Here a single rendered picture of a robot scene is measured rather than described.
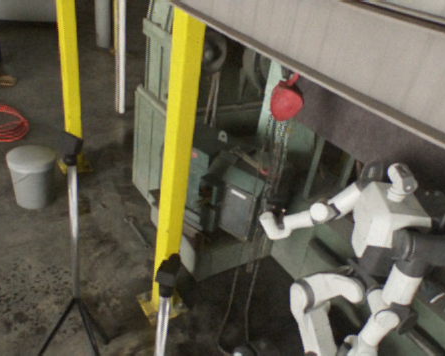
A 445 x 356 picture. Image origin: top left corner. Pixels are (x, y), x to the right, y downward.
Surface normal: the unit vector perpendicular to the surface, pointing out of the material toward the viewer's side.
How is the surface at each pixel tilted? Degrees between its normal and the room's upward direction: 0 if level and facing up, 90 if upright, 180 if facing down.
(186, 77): 90
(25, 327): 0
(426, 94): 90
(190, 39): 90
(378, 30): 90
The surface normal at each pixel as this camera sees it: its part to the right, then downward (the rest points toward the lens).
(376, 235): -0.71, 0.18
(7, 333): 0.15, -0.84
